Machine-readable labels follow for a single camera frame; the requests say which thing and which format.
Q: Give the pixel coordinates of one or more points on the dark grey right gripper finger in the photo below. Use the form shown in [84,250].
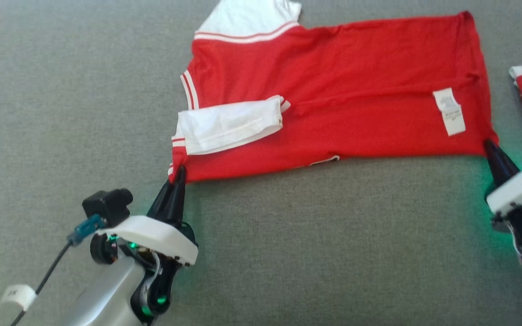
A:
[499,165]

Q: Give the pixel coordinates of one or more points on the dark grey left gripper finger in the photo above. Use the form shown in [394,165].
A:
[178,199]
[160,206]

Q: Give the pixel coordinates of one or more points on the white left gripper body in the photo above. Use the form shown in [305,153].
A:
[157,233]

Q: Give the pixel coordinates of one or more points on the red and white jersey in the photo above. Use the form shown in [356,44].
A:
[333,90]

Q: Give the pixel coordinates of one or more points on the yellow grey sofa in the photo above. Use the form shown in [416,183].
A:
[288,253]

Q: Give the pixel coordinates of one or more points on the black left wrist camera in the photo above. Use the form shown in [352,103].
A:
[107,206]

